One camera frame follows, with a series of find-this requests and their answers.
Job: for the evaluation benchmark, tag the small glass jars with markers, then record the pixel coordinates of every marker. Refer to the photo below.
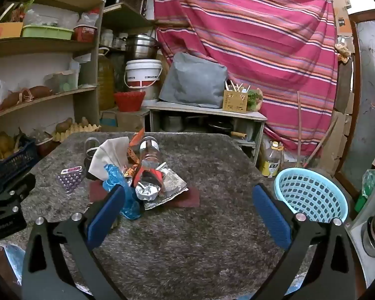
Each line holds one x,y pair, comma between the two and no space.
106,37

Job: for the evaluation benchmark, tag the steel pot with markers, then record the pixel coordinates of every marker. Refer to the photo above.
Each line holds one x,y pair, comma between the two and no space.
140,47

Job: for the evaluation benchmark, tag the clear glass jar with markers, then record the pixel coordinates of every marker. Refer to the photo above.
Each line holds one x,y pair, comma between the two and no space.
150,153

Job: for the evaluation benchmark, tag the red striped cloth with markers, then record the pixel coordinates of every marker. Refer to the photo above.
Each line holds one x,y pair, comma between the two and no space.
253,37

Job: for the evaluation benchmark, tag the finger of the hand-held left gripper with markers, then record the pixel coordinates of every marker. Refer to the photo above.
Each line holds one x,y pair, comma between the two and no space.
9,190

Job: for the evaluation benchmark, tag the silver foil sheet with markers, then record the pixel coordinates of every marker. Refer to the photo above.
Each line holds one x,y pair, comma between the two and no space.
173,186

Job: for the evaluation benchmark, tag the blue plastic bag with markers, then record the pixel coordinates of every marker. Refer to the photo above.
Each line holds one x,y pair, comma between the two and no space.
112,175

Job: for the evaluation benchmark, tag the grey shaggy mat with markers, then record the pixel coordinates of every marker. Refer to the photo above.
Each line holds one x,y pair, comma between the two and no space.
190,240

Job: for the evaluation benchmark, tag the yellow oil jug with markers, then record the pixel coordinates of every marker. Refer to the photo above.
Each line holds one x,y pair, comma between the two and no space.
105,78

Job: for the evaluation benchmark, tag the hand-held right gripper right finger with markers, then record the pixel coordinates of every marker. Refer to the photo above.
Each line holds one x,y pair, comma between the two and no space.
270,215

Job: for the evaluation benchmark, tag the purple blister pack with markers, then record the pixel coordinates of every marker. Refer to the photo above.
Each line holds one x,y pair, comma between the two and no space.
70,179

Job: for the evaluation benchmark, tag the orange wrapper strip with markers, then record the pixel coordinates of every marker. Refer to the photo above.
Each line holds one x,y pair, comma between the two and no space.
135,143

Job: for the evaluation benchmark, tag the broom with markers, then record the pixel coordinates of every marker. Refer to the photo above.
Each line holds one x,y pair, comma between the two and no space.
299,125

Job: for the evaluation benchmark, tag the dark red cloth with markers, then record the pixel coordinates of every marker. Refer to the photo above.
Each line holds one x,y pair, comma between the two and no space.
187,200

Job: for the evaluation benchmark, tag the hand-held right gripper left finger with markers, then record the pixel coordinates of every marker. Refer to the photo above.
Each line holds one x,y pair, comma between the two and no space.
107,212

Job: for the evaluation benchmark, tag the light blue plastic basket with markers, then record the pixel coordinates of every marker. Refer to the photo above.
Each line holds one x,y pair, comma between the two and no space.
312,193

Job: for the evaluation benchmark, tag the green plastic tray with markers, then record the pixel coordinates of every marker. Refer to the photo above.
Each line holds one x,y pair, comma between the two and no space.
47,32

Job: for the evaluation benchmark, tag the white plastic bucket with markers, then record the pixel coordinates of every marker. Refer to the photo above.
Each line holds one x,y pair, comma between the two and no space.
143,72

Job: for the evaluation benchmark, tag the small red basket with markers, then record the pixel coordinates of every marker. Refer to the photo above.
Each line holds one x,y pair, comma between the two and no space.
85,32

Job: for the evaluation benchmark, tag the blue plastic crate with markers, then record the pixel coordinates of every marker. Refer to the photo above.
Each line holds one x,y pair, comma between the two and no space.
12,162

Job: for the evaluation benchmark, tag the grey cushion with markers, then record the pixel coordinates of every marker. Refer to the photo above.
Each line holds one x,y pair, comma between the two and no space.
193,81

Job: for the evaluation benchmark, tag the green plastic bag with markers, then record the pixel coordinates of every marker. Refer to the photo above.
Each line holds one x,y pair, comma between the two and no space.
367,181

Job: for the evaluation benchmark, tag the low grey shelf unit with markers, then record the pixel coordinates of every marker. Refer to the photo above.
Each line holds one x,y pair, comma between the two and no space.
206,112

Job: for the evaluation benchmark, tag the small cardboard box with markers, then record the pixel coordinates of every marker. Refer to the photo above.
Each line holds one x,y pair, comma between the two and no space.
342,12

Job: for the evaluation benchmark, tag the bunch of greens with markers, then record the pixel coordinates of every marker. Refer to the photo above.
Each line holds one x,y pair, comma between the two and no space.
254,98

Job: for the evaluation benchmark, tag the crumpled silver foil wrapper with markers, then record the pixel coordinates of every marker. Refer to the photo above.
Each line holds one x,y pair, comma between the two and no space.
147,190

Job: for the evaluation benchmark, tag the green glass jar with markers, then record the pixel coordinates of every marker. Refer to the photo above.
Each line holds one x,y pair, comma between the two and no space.
90,150

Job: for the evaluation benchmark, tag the white tissue paper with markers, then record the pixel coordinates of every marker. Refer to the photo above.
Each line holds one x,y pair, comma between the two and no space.
107,156

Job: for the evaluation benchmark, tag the clear oil bottle yellow label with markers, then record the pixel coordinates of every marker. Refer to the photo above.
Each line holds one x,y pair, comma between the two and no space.
273,161

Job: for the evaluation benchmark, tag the yellow box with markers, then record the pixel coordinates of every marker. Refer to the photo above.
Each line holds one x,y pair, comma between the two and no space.
4,30

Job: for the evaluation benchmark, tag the wooden framed door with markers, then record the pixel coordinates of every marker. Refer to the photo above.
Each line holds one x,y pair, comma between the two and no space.
368,100

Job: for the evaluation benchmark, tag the yellow egg tray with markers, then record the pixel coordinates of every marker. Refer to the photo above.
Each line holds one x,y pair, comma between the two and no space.
78,129

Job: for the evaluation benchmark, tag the cardboard sheets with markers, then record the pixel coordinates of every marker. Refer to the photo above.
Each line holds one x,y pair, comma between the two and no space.
340,131

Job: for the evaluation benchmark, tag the brown cardboard box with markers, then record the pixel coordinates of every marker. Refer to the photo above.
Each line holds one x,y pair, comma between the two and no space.
125,120

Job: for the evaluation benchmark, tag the red printed clear snack packet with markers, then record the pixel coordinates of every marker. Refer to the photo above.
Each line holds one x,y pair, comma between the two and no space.
150,173

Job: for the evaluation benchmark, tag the wooden shelf unit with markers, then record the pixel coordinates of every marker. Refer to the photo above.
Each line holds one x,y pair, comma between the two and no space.
43,45

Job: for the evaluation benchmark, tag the wooden utensil holder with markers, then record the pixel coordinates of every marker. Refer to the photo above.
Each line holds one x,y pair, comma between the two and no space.
235,101

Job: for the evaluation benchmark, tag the red plastic basket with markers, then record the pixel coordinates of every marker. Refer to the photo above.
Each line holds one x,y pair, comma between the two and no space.
129,100

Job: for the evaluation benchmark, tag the clear plastic container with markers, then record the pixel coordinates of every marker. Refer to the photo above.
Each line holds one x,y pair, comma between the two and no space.
61,81

